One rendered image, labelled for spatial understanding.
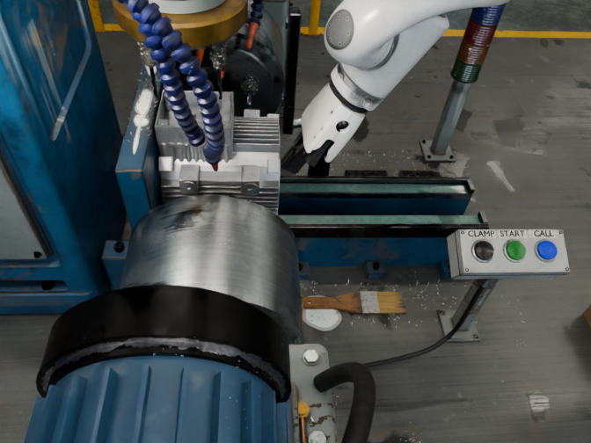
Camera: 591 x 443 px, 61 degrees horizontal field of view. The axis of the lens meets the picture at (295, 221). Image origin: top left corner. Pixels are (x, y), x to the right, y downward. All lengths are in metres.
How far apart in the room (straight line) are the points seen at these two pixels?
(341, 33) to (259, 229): 0.26
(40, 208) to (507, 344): 0.85
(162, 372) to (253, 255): 0.32
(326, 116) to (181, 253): 0.30
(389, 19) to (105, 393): 0.48
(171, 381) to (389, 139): 1.14
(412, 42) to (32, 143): 0.50
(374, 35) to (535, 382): 0.70
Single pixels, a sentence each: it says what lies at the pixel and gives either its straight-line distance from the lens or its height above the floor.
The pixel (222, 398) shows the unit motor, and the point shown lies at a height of 1.35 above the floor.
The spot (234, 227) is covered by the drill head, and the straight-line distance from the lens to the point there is 0.64.
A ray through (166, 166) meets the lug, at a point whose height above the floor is 1.08.
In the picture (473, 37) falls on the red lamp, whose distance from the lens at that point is 1.19.
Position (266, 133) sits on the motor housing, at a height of 1.11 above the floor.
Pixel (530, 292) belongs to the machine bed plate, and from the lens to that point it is 1.16.
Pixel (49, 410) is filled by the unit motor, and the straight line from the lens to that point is 0.36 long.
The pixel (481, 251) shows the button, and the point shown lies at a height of 1.07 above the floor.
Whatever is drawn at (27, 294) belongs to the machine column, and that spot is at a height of 0.88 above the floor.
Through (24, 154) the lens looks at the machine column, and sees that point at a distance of 0.74.
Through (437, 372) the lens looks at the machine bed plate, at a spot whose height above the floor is 0.80.
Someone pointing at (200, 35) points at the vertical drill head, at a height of 1.32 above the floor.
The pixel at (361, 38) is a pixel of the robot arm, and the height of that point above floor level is 1.35.
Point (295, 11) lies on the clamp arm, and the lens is 0.91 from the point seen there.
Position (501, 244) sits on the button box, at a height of 1.07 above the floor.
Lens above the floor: 1.65
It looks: 49 degrees down
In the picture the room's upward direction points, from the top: 5 degrees clockwise
